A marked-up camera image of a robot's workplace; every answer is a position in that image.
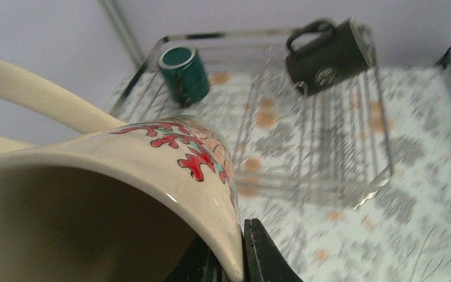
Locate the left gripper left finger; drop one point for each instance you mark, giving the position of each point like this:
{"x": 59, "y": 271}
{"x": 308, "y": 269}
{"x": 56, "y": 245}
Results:
{"x": 198, "y": 264}

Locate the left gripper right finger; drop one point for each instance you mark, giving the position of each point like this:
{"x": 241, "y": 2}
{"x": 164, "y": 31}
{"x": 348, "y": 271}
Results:
{"x": 263, "y": 260}

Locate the wire dish rack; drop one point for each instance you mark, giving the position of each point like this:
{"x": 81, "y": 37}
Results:
{"x": 332, "y": 147}

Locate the dark green mug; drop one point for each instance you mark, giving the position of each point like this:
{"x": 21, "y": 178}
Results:
{"x": 321, "y": 54}
{"x": 184, "y": 74}

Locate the floral white mug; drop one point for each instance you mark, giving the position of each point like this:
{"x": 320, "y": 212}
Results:
{"x": 120, "y": 202}

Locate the floral table mat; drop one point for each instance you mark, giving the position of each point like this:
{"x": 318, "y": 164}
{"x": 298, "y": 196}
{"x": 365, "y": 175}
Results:
{"x": 403, "y": 233}

